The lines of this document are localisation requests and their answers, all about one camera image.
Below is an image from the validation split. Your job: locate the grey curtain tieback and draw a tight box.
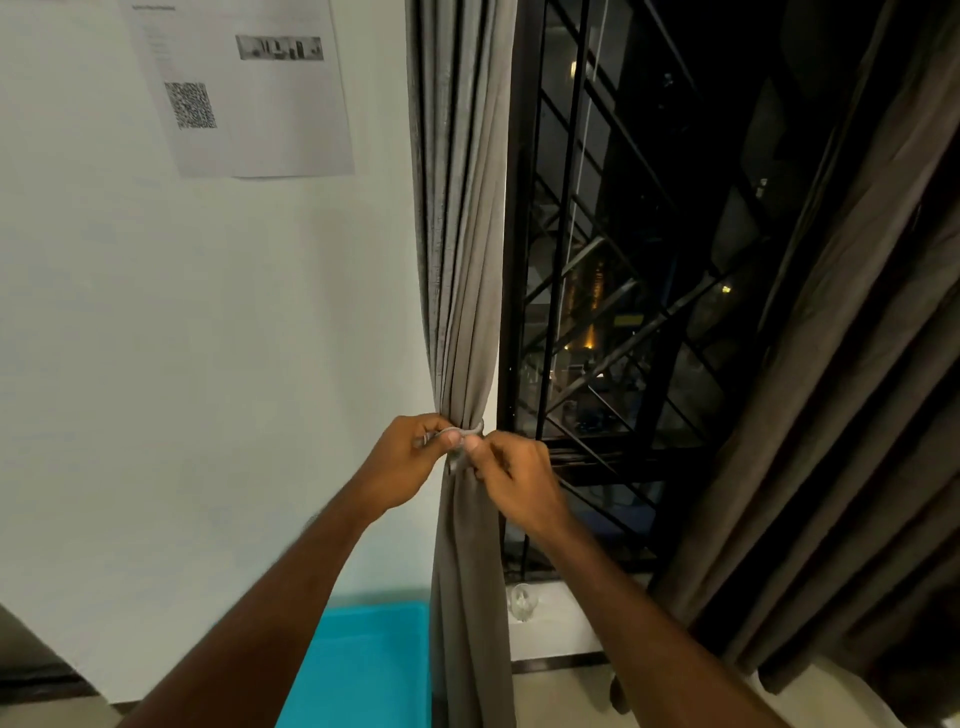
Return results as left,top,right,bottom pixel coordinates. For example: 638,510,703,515
421,421,486,477

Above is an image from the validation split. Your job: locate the person's left forearm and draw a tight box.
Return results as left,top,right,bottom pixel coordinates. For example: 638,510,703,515
120,480,391,728

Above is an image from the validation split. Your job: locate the turquoise plastic bin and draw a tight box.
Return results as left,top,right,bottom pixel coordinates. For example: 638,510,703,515
274,600,433,728

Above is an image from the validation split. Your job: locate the black window grille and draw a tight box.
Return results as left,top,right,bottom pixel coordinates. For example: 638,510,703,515
496,0,781,586

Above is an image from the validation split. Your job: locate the white printed paper sheet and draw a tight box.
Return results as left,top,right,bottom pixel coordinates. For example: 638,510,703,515
118,0,357,180

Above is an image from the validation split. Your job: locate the person's right forearm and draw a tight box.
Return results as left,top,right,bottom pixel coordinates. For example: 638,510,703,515
536,517,789,728

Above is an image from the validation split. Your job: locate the grey loose curtain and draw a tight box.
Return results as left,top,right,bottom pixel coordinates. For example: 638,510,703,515
609,0,960,728

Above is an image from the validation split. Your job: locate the person's left hand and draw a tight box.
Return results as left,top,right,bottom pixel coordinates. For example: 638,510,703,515
354,413,467,522

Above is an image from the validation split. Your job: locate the grey tied curtain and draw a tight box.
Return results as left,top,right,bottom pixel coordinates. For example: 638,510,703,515
405,0,520,728

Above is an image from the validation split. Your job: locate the person's right hand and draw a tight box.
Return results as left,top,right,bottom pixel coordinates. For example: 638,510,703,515
459,430,575,540

